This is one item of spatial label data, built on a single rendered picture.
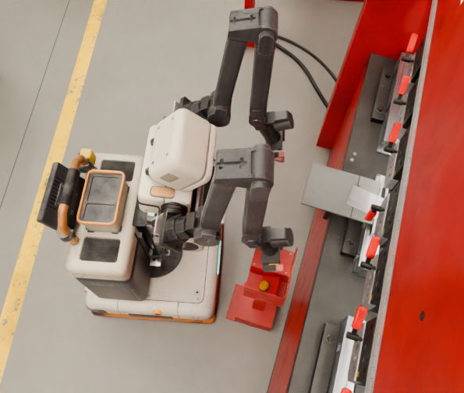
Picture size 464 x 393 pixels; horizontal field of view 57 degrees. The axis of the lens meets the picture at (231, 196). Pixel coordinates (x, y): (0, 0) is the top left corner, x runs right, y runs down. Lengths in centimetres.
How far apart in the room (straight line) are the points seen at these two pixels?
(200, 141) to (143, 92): 193
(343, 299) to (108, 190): 98
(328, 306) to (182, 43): 242
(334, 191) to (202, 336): 120
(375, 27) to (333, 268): 111
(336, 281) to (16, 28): 311
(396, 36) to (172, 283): 158
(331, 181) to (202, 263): 89
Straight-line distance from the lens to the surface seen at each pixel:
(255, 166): 90
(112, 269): 171
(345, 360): 149
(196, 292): 218
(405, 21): 212
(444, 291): 81
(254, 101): 139
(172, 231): 127
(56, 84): 338
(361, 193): 164
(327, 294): 161
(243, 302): 233
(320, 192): 160
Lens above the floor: 240
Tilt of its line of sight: 64 degrees down
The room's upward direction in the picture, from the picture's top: 2 degrees clockwise
